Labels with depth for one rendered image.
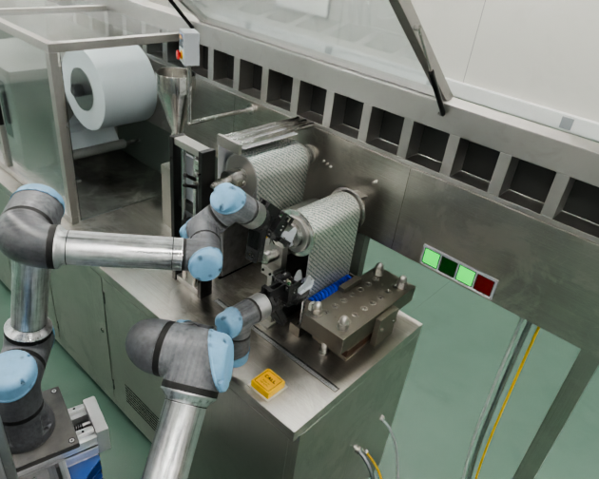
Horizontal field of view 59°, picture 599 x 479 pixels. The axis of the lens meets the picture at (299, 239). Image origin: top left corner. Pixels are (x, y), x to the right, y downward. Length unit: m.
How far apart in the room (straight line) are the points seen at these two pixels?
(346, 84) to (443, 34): 2.50
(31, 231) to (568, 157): 1.24
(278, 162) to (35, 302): 0.80
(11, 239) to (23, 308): 0.30
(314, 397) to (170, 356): 0.58
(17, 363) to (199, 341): 0.56
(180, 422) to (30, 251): 0.46
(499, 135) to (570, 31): 2.40
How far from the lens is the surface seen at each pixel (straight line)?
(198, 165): 1.60
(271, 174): 1.66
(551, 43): 3.89
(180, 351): 1.08
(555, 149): 1.47
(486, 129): 1.52
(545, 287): 1.59
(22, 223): 1.23
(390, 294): 1.76
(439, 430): 2.81
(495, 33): 4.02
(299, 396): 1.55
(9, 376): 1.47
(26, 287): 1.44
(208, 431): 1.93
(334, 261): 1.69
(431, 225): 1.67
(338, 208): 1.62
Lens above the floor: 2.06
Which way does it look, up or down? 32 degrees down
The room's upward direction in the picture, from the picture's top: 7 degrees clockwise
